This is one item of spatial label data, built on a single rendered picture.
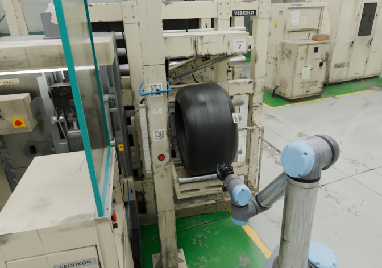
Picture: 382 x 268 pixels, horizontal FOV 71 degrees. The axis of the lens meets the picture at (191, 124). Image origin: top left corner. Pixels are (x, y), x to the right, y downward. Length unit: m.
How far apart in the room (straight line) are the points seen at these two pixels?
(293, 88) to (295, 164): 5.24
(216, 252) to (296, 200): 1.61
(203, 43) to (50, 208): 1.30
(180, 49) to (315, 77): 4.98
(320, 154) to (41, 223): 0.98
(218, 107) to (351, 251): 1.84
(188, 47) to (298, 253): 1.32
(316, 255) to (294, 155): 0.58
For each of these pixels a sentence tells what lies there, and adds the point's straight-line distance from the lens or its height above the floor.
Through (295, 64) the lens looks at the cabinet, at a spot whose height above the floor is 0.83.
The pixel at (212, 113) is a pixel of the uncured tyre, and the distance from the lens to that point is 1.55.
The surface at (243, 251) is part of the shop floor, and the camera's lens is 2.62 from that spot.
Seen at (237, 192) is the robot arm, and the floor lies 1.13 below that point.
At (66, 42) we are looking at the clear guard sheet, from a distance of 0.82.
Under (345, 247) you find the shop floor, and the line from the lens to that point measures 2.89.
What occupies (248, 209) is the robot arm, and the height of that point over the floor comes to 1.00.
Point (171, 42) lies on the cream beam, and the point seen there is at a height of 1.74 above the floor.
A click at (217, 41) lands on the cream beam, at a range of 1.89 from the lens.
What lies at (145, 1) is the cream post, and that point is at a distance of 1.54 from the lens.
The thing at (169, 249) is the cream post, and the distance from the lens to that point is 2.28.
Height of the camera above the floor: 1.94
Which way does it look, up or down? 23 degrees down
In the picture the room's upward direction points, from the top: 2 degrees counter-clockwise
